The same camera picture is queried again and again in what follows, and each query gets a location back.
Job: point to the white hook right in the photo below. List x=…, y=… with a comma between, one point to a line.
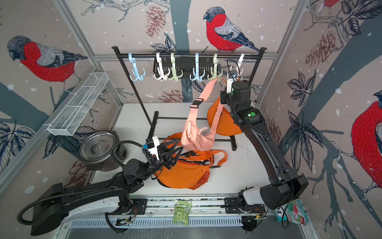
x=239, y=63

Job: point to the orange sling bag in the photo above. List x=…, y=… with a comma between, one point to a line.
x=226, y=125

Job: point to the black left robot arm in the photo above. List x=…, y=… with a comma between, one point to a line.
x=47, y=213

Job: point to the white hook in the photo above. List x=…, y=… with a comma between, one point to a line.
x=160, y=74
x=239, y=63

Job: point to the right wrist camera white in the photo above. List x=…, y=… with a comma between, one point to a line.
x=231, y=78

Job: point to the white hook left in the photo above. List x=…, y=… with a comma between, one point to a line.
x=160, y=74

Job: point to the green snack packet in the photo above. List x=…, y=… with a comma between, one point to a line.
x=181, y=212

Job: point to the orange crossbody bag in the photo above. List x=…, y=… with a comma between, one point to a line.
x=219, y=156

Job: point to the white wire mesh basket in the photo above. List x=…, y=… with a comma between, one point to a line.
x=80, y=102

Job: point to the light green hook left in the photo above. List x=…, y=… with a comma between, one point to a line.
x=175, y=77

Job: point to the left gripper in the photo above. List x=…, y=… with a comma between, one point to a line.
x=164, y=160

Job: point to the light green hook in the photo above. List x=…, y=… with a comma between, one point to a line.
x=175, y=77
x=214, y=69

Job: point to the black metal garment rack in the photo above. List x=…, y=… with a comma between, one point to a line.
x=194, y=105

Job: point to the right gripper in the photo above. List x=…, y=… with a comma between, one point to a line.
x=225, y=97

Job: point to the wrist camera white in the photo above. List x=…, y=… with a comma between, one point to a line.
x=151, y=145
x=231, y=78

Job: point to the light green hook right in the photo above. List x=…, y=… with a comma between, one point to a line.
x=214, y=69

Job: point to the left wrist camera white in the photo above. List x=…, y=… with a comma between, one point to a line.
x=151, y=145

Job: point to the light blue hook left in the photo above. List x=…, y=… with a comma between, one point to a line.
x=136, y=74

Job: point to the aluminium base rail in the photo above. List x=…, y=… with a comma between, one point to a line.
x=166, y=212

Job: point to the light blue hook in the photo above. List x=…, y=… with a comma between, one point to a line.
x=196, y=70
x=136, y=74

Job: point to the light blue hook right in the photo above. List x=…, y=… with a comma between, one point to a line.
x=196, y=70

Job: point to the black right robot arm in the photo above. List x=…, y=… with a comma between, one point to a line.
x=285, y=184

